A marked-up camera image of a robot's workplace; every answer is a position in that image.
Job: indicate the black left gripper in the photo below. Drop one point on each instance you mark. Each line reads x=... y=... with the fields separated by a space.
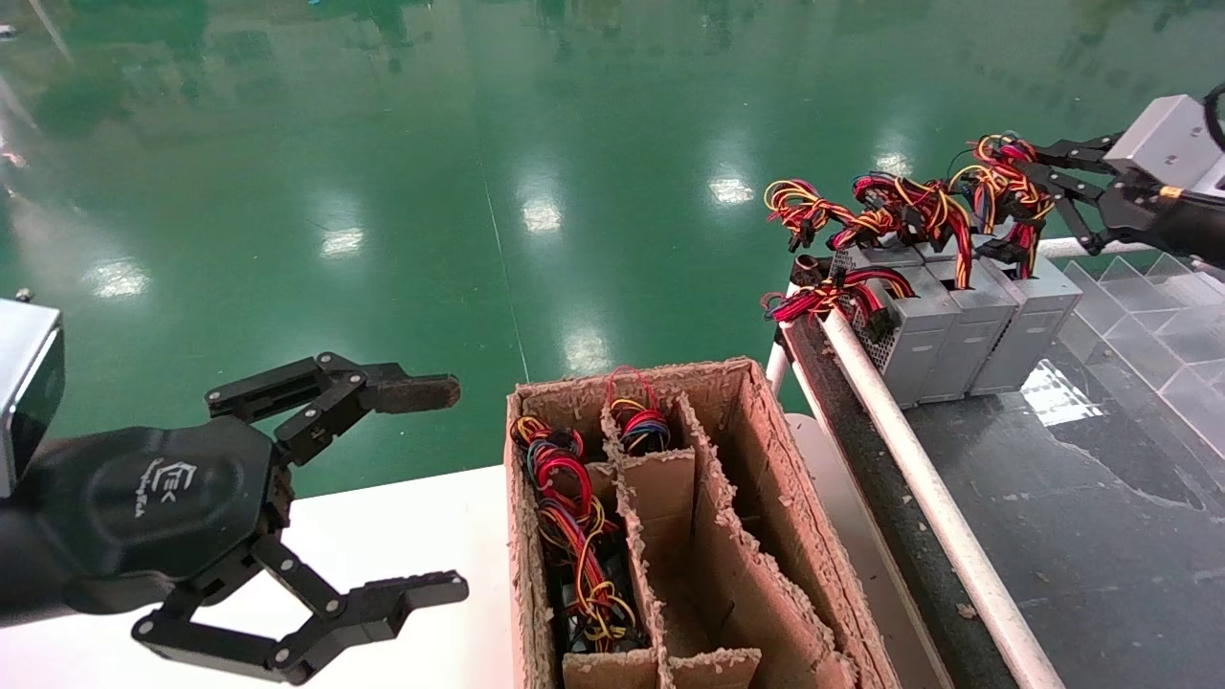
x=163 y=507

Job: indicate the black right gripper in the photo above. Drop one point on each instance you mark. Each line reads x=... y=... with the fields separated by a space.
x=1134 y=211

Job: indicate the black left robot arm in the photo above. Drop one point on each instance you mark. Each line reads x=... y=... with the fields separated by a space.
x=24 y=574

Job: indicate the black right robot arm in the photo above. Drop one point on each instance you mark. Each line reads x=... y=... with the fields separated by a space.
x=1201 y=230

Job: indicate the white crossbar tube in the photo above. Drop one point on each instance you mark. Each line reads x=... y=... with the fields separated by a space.
x=1053 y=248

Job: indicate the clear acrylic divider tray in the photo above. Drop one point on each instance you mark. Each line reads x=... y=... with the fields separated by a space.
x=1148 y=325

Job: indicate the brown cardboard box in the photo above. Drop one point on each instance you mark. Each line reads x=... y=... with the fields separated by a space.
x=536 y=593

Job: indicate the grey power supply mesh side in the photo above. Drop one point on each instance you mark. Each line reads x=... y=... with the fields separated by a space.
x=924 y=344

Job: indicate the long cardboard divider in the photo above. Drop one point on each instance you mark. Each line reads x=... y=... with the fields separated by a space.
x=643 y=574
x=746 y=574

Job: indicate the short cardboard cross divider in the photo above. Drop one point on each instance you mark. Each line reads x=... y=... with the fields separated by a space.
x=708 y=670
x=660 y=498

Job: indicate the black conveyor belt table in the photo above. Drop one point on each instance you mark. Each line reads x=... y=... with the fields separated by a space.
x=1101 y=536

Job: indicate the short white frame tube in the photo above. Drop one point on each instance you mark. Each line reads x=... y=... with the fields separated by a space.
x=777 y=359

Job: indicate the long white rail tube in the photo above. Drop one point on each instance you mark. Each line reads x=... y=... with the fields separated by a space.
x=938 y=507

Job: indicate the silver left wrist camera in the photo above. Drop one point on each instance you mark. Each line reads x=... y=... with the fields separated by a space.
x=29 y=392

